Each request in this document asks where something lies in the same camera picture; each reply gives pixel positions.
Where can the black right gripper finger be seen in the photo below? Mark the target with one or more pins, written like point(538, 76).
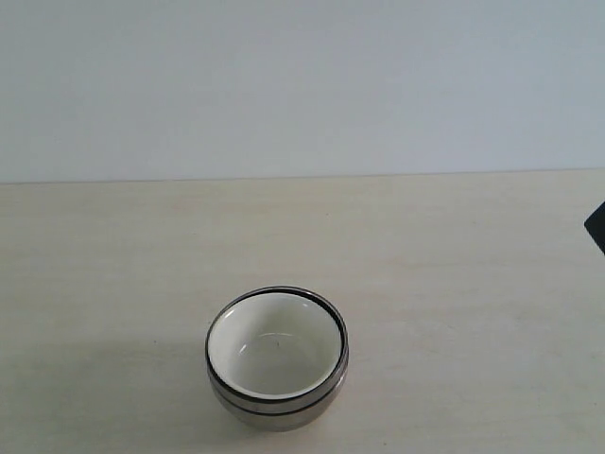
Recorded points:
point(595, 226)

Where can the white ceramic bowl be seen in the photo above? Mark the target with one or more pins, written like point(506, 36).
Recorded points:
point(275, 345)

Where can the smooth steel bowl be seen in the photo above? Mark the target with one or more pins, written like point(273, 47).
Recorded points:
point(285, 421)

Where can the dimpled steel bowl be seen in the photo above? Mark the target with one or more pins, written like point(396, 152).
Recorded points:
point(289, 404)

